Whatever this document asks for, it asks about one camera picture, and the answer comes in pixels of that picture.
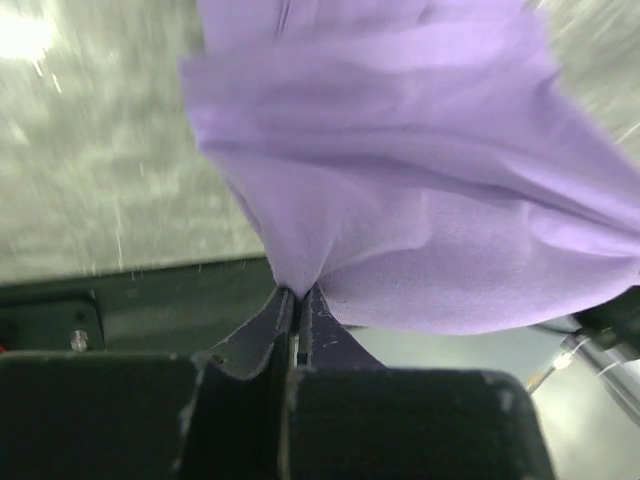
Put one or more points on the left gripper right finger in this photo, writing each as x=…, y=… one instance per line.
x=350, y=417

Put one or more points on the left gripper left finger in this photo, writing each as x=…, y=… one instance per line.
x=214, y=414

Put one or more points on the lilac purple t-shirt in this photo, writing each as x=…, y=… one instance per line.
x=416, y=160

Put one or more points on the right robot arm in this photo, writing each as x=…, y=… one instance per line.
x=607, y=340

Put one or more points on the black base beam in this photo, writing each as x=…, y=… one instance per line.
x=179, y=309

